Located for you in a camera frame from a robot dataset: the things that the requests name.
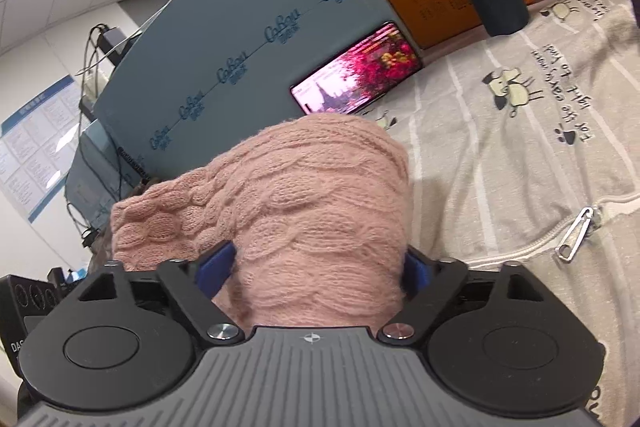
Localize black cables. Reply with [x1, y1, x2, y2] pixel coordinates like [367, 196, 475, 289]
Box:
[64, 22, 151, 251]

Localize small blue foam board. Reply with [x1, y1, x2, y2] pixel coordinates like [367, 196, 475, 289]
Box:
[65, 120, 146, 230]

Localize blue wall poster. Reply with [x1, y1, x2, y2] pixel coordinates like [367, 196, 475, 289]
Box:
[1, 76, 80, 222]

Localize smartphone showing video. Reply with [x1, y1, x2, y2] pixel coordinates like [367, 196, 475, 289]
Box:
[290, 22, 423, 115]

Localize pink knitted sweater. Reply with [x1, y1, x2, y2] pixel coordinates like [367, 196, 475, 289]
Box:
[111, 114, 410, 329]

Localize metal zipper pull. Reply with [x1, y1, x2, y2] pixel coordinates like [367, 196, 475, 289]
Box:
[554, 206, 596, 263]

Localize large blue foam board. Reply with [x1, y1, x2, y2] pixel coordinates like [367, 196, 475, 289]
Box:
[94, 0, 397, 179]

